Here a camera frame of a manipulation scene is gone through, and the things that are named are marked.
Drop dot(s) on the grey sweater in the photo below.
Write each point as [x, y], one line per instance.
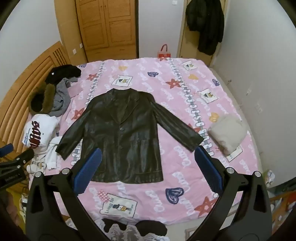
[61, 97]

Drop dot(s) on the wooden headboard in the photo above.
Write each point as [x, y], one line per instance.
[23, 81]

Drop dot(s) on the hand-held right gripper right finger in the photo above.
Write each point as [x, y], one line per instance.
[208, 170]

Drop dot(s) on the red gift bag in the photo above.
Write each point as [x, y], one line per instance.
[164, 55]

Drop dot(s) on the white plastic bag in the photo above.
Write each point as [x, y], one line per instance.
[269, 177]

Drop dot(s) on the fur-trimmed dark coat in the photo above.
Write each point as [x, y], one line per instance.
[49, 92]

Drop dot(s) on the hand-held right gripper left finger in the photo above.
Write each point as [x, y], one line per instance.
[89, 170]

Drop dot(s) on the black hanging coat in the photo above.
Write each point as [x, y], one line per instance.
[205, 23]

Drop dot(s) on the pink folded cloth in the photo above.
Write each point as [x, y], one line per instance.
[76, 90]

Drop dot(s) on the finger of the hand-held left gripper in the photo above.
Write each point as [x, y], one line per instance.
[22, 158]
[6, 149]

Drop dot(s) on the black cloth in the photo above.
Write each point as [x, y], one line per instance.
[150, 228]

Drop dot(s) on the white printed sweatshirt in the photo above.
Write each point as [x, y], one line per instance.
[44, 129]

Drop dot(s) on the wooden wardrobe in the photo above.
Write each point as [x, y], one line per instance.
[106, 27]

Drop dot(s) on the wooden door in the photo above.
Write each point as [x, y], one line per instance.
[182, 46]

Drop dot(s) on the black leather jacket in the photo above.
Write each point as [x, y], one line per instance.
[124, 139]

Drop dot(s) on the wooden rack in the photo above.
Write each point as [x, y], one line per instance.
[284, 204]

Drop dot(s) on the black garment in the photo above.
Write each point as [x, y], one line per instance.
[62, 71]

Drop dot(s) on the beige folded garment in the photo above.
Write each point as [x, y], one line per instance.
[227, 133]

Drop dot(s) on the pink printed bedsheet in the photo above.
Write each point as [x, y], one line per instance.
[185, 185]

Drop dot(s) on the white lace cloth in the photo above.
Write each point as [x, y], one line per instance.
[115, 233]

